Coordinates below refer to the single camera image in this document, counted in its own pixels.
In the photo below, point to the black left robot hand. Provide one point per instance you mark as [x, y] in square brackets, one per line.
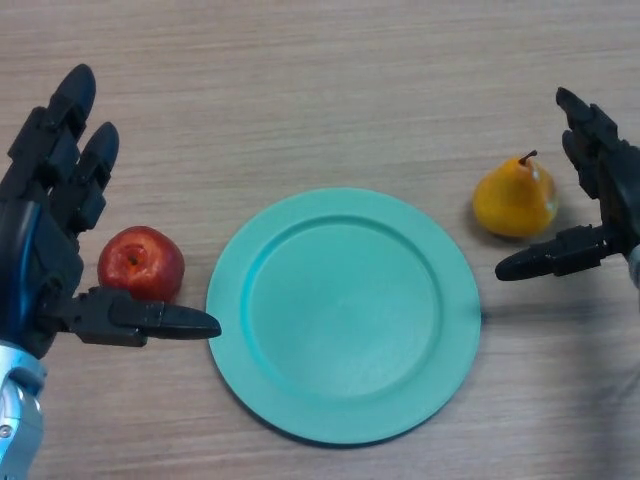
[45, 260]

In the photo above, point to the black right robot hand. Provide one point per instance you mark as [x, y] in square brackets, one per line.
[615, 200]

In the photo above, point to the yellow pear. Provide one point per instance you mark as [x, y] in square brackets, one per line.
[515, 202]

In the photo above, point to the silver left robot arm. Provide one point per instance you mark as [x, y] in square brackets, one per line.
[17, 415]

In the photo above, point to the green round plate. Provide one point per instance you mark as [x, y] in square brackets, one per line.
[345, 320]

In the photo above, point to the red apple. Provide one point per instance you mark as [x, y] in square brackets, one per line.
[140, 260]

